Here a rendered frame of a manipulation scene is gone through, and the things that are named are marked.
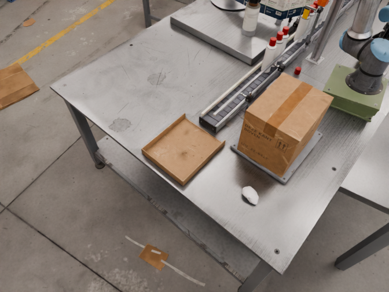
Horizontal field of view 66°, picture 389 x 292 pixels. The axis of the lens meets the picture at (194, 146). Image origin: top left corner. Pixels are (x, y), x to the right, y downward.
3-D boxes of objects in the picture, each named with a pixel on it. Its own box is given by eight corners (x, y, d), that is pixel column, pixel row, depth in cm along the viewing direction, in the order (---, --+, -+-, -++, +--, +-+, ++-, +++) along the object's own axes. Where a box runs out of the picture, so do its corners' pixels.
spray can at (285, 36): (275, 55, 176) (284, 24, 160) (283, 59, 174) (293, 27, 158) (270, 59, 174) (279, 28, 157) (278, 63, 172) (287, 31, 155)
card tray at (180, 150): (184, 117, 153) (184, 112, 150) (224, 144, 143) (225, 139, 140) (142, 153, 140) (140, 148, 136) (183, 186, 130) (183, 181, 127)
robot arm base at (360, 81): (355, 71, 166) (363, 55, 158) (382, 82, 159) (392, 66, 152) (344, 84, 158) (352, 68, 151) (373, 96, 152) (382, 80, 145)
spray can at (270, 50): (263, 66, 170) (272, 34, 154) (271, 70, 168) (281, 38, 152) (259, 70, 168) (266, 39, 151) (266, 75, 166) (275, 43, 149)
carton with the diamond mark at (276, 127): (270, 113, 153) (283, 71, 131) (312, 137, 145) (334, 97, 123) (236, 149, 139) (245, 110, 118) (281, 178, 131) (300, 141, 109)
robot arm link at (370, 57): (374, 77, 146) (388, 53, 136) (352, 64, 154) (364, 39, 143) (390, 70, 150) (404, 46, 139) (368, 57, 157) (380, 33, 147)
